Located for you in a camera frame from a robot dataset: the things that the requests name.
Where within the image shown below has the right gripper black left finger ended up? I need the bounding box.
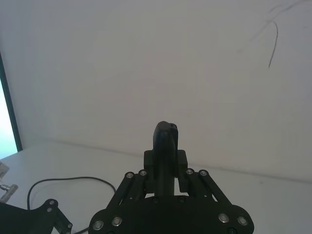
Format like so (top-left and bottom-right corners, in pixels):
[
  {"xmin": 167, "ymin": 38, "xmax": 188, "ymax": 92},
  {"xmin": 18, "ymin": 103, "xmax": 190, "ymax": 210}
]
[{"xmin": 89, "ymin": 120, "xmax": 175, "ymax": 231}]

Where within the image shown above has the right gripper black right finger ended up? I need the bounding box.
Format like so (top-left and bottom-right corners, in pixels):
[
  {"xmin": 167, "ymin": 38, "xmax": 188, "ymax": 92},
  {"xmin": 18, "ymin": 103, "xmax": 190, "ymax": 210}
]
[{"xmin": 170, "ymin": 123, "xmax": 255, "ymax": 231}]

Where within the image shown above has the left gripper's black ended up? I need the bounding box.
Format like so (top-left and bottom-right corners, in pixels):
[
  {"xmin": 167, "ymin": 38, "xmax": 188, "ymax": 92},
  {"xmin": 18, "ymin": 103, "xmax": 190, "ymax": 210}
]
[{"xmin": 0, "ymin": 198, "xmax": 73, "ymax": 234}]

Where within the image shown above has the small silver plug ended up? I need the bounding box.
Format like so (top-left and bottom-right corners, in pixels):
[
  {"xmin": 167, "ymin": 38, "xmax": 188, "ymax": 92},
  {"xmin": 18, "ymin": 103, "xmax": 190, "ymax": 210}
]
[{"xmin": 0, "ymin": 184, "xmax": 19, "ymax": 201}]

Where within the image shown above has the thin black cable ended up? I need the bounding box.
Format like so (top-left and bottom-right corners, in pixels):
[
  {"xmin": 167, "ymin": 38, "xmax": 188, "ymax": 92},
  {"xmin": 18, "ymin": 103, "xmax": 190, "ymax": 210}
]
[{"xmin": 27, "ymin": 176, "xmax": 117, "ymax": 234}]

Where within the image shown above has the dark grey post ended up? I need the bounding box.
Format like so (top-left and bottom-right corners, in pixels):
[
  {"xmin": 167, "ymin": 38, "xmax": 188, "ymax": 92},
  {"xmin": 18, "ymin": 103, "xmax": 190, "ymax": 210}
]
[{"xmin": 0, "ymin": 52, "xmax": 23, "ymax": 150}]

